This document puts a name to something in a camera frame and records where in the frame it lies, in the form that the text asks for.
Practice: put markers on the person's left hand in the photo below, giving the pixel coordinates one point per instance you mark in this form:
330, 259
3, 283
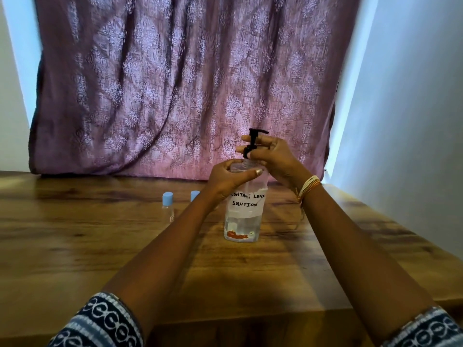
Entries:
222, 182

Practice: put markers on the person's right hand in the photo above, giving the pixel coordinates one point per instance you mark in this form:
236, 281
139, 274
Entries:
280, 160

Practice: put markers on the person's right fingers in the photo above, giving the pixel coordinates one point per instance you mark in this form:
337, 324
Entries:
267, 140

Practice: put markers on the person's left thumb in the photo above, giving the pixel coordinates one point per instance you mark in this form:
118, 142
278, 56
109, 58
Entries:
247, 174

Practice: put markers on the black pump dispenser head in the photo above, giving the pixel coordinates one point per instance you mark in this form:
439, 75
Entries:
254, 135

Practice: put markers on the clear bottle with white label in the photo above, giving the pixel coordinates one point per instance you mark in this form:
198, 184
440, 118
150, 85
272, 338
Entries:
243, 220

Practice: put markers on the person's left forearm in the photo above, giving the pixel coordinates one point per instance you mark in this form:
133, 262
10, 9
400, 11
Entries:
170, 256

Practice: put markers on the person's right forearm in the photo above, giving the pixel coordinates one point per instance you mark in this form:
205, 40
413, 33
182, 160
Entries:
354, 256

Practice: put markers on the small bottle with blue cap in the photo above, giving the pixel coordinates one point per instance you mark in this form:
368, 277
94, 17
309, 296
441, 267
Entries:
194, 195
168, 203

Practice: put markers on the purple patterned curtain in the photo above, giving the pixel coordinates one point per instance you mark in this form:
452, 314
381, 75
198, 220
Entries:
162, 86

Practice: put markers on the blue white patterned left sleeve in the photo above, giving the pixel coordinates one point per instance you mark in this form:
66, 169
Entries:
101, 323

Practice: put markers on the blue white patterned sleeve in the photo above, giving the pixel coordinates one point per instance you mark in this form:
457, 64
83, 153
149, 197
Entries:
101, 323
426, 330

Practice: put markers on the blue white patterned right sleeve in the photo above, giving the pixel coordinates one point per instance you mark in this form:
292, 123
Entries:
426, 330

